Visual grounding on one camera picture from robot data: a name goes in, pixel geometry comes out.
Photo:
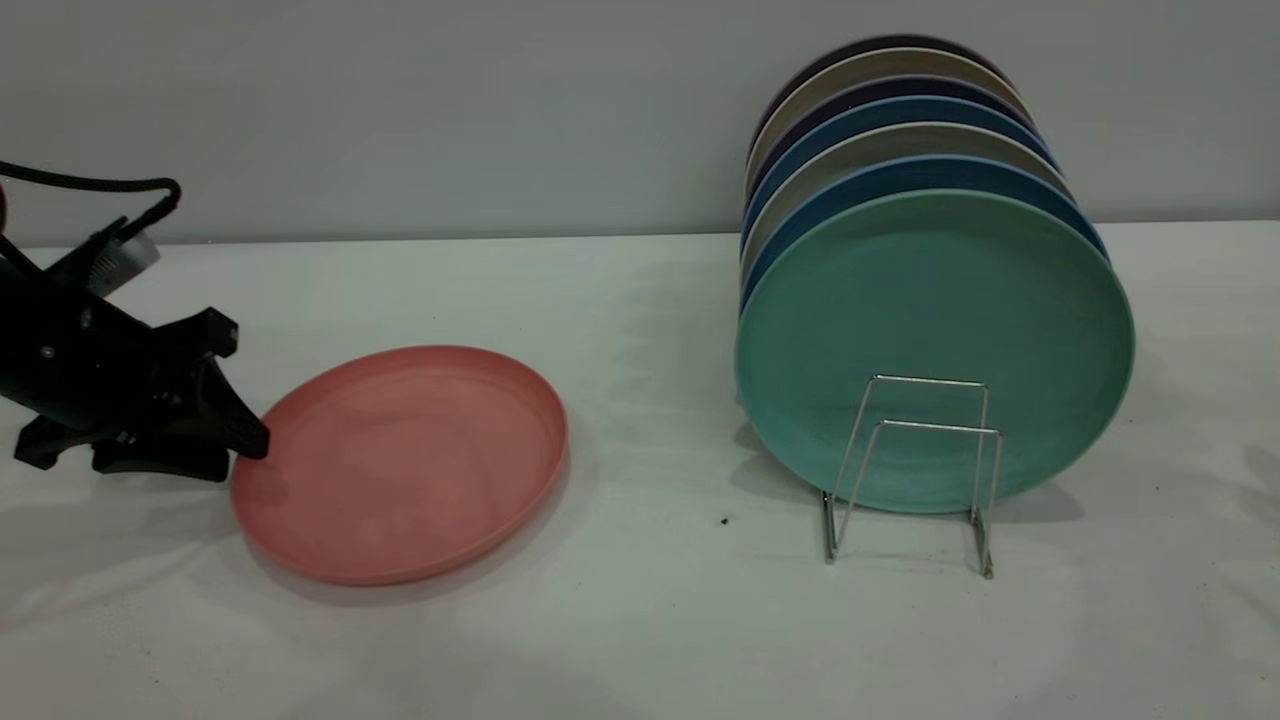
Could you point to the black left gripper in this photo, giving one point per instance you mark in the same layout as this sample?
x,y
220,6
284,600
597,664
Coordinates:
x,y
80,365

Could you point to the pink round plate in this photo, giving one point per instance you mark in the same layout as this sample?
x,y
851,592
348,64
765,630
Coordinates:
x,y
400,465

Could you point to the beige round plate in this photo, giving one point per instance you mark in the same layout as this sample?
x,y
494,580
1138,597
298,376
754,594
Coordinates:
x,y
880,65
880,142

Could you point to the teal green round plate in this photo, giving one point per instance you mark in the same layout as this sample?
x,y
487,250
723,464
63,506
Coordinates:
x,y
930,300

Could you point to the blue round plate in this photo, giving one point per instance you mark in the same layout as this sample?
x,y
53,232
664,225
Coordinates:
x,y
900,175
880,112

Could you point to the dark navy round plate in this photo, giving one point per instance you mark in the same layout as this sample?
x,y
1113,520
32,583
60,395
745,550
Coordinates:
x,y
890,89

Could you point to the dark purple round plate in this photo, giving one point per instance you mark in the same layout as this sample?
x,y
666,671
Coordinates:
x,y
880,44

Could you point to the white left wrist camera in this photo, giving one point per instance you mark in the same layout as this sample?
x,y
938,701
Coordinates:
x,y
125,255

